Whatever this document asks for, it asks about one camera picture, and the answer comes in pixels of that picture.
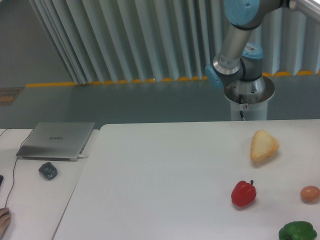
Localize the black device at edge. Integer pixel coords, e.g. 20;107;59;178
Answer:
0;175;4;186

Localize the yellow bread wedge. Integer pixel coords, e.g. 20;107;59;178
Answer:
250;129;280;163

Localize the black mouse cable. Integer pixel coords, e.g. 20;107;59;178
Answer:
0;128;33;209

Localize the green bell pepper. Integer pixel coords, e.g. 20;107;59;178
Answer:
278;221;318;240

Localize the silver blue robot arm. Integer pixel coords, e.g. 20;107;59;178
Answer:
205;0;320;88

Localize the silver Huawei laptop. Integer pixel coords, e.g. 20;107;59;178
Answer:
16;122;95;161

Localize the white laptop plug cable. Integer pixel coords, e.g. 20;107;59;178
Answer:
77;128;100;160

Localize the red bell pepper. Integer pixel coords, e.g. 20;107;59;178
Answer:
231;180;257;207

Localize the brown egg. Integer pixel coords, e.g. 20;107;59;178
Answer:
300;185;320;203

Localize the person's hand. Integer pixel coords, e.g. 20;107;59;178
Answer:
0;207;12;237

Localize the white folded partition screen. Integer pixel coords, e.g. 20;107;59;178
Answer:
31;0;320;85

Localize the small dark grey tray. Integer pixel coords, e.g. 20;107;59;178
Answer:
38;162;58;181

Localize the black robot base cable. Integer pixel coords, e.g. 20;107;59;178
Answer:
237;93;246;122

